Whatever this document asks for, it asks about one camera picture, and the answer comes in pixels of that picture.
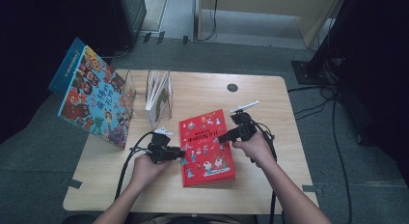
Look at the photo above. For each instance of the grey floor tape piece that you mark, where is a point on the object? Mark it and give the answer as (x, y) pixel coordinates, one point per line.
(74, 183)
(312, 189)

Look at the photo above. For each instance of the dark curtain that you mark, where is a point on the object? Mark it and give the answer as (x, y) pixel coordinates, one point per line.
(32, 40)
(379, 72)

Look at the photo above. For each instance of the red picture book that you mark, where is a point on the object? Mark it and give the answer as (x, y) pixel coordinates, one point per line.
(205, 153)

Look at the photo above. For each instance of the light wooden partition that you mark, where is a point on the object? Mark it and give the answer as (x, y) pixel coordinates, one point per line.
(257, 0)

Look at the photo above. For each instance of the clear acrylic book rack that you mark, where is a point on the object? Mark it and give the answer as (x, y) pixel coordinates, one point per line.
(140, 98)

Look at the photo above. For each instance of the white and green picture book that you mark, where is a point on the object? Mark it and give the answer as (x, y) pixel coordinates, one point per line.
(159, 105)

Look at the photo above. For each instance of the person's right hand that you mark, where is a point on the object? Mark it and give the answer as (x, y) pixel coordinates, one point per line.
(257, 150)

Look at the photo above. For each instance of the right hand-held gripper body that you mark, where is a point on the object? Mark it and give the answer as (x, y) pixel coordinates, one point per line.
(246, 127)

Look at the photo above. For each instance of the black metal stand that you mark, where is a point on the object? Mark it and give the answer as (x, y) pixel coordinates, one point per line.
(308, 72)

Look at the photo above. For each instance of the person's left hand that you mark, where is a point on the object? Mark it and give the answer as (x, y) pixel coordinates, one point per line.
(146, 172)

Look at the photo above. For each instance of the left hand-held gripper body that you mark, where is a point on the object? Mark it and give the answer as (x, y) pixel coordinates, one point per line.
(159, 150)

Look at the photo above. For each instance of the dark blue monster picture book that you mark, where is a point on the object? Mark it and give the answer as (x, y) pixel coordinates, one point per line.
(66, 69)

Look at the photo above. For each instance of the black round table grommet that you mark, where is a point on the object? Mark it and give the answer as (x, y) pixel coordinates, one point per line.
(232, 87)

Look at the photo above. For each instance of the black cabinet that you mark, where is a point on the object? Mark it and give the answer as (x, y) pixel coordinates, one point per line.
(131, 11)

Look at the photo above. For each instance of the animal print picture book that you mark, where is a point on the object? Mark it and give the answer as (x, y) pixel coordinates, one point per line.
(96, 101)

